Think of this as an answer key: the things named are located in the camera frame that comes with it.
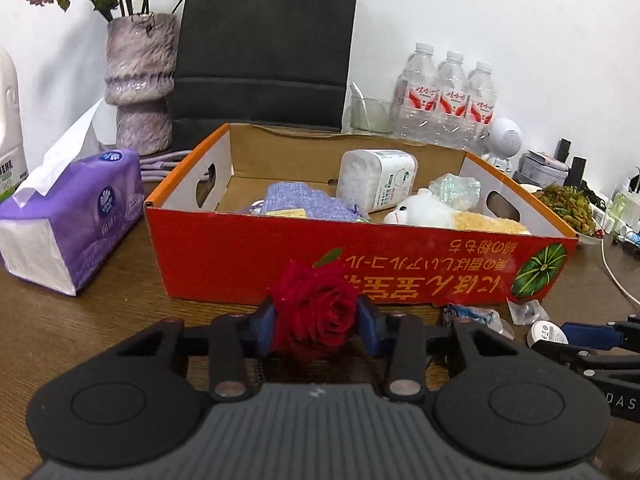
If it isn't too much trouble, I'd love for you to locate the small white robot speaker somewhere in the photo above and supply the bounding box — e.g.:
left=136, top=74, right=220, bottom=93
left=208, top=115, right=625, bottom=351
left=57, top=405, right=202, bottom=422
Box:
left=482, top=117, right=524, bottom=173

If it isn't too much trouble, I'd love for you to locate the mottled purple vase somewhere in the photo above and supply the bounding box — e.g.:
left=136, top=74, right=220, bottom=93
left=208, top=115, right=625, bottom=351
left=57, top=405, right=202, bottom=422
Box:
left=104, top=12, right=179, bottom=156

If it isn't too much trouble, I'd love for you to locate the white charging cable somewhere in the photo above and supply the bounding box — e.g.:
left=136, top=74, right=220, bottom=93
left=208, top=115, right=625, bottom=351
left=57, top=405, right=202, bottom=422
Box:
left=601, top=172, right=640, bottom=307

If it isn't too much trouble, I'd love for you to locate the white and yellow plush toy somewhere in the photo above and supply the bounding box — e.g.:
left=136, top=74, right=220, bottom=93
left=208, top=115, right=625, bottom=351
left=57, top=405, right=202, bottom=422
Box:
left=382, top=188, right=532, bottom=236

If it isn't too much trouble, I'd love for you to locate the white milk jug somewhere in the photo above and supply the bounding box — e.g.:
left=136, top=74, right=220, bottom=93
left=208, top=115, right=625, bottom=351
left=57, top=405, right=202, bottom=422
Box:
left=0, top=47, right=28, bottom=203

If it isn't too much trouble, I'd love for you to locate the grey and pink device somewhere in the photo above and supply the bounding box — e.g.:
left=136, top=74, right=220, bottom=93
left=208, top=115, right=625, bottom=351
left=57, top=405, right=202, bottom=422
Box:
left=512, top=150, right=571, bottom=187

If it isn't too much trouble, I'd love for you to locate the iridescent plastic wrapper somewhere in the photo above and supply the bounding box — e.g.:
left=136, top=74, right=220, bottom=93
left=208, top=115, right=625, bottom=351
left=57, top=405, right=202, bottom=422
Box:
left=429, top=172, right=482, bottom=209

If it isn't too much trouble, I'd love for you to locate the bowl of green vegetables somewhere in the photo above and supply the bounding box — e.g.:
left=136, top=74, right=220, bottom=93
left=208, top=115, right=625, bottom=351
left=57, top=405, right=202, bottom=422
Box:
left=531, top=183, right=603, bottom=246

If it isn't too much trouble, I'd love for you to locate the black paper bag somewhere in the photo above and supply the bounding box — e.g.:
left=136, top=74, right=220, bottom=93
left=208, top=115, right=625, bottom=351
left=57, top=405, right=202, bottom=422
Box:
left=167, top=0, right=362, bottom=136

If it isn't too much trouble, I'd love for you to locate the clear glass cup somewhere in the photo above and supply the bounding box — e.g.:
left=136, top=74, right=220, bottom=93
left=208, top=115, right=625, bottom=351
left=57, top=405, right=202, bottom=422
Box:
left=349, top=81, right=396, bottom=136

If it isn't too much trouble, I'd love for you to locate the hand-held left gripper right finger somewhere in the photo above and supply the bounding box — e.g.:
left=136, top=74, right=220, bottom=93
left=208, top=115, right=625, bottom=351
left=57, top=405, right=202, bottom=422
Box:
left=356, top=297, right=527, bottom=404

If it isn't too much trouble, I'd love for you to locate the white power strip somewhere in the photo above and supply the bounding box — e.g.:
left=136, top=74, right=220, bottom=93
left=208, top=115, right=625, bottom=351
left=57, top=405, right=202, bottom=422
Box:
left=597, top=177, right=640, bottom=246

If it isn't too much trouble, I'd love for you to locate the blue fabric pouch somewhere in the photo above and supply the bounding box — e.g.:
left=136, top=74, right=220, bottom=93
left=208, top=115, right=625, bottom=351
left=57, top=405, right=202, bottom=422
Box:
left=239, top=182, right=371, bottom=223

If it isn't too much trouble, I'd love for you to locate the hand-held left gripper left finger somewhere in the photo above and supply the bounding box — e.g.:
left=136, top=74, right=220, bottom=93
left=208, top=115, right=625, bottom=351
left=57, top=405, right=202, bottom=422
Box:
left=115, top=297, right=279, bottom=404

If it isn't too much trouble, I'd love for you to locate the red label water bottle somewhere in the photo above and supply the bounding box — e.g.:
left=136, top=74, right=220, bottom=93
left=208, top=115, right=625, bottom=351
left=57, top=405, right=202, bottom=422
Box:
left=434, top=50, right=472, bottom=147
left=464, top=61, right=497, bottom=150
left=392, top=42, right=442, bottom=142

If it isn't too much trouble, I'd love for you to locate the small clear plastic wrapper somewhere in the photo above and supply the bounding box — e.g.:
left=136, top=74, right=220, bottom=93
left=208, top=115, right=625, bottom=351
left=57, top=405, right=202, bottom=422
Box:
left=507, top=298, right=549, bottom=328

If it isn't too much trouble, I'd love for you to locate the clear cotton swab box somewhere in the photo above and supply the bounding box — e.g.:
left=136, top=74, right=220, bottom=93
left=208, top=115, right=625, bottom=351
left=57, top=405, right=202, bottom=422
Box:
left=335, top=149, right=418, bottom=214

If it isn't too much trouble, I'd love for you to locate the red cardboard box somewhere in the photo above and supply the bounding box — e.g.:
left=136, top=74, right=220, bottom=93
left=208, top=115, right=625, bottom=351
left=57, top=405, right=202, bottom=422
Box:
left=144, top=122, right=581, bottom=309

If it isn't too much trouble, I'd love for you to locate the red rose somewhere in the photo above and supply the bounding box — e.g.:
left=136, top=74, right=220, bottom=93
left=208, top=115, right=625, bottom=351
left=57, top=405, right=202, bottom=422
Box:
left=269, top=247, right=362, bottom=359

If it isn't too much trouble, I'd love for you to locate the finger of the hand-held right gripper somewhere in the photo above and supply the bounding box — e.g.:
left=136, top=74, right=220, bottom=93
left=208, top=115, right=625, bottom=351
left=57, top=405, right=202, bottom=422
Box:
left=537, top=316, right=640, bottom=378

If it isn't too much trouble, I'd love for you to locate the blue and clear wrapper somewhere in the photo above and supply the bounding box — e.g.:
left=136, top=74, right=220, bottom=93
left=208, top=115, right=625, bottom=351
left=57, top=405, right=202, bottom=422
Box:
left=441, top=303, right=516, bottom=339

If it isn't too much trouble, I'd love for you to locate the white round case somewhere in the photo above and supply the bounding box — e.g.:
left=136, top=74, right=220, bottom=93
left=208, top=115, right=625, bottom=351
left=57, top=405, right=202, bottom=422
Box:
left=526, top=320, right=570, bottom=348

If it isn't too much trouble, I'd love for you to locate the purple tissue box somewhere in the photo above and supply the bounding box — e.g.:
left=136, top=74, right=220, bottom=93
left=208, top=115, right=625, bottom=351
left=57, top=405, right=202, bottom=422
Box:
left=0, top=100, right=145, bottom=297

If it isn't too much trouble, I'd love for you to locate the black upright block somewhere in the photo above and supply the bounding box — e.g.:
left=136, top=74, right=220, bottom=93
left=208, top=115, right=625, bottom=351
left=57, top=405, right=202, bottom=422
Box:
left=556, top=138, right=588, bottom=192

